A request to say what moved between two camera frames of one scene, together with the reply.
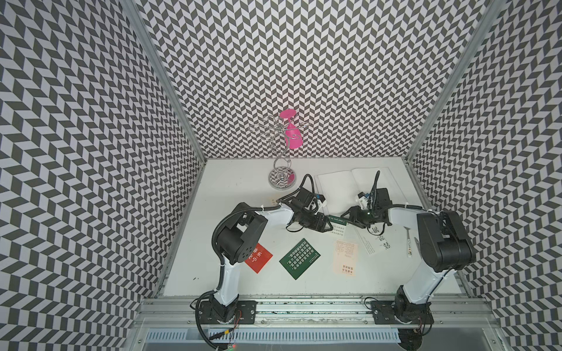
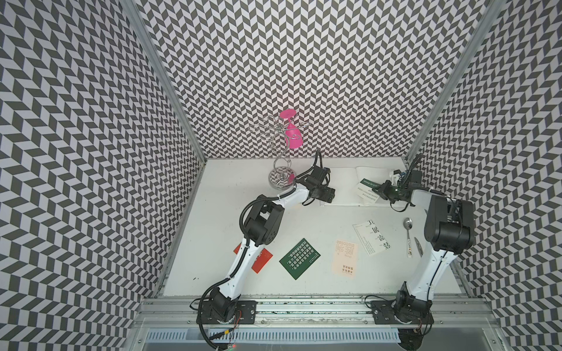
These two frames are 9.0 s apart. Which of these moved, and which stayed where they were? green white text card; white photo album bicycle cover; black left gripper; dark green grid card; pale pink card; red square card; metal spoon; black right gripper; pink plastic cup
Moved: black right gripper; green white text card; black left gripper
Stayed: pink plastic cup; dark green grid card; pale pink card; metal spoon; white photo album bicycle cover; red square card
